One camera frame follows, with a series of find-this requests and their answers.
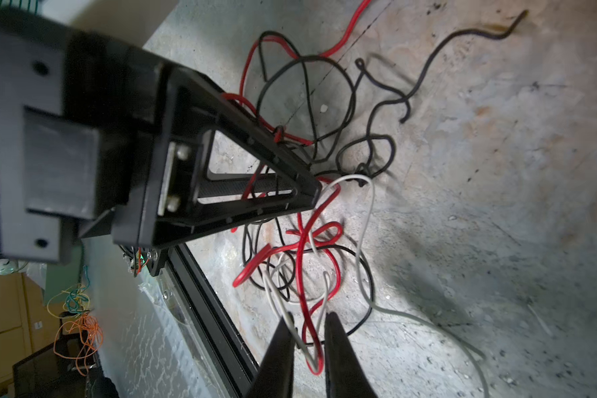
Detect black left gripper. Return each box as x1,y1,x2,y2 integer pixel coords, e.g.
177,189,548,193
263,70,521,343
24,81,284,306
0,8,174,264

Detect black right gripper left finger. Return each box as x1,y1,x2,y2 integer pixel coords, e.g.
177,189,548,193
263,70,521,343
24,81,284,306
245,318,296,398

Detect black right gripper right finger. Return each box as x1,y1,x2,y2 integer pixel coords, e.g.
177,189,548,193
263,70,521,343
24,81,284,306
324,312,376,398

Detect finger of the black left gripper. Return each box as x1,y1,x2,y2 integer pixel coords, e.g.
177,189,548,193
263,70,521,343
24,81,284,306
145,67,321,209
111,191,318,249

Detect white wire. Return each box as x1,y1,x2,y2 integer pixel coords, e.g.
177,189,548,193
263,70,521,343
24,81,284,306
260,173,491,398

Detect red black wire bundle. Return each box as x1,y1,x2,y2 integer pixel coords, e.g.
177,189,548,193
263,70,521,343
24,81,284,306
228,0,529,376

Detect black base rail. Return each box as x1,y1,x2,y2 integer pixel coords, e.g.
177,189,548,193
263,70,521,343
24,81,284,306
166,244,258,397

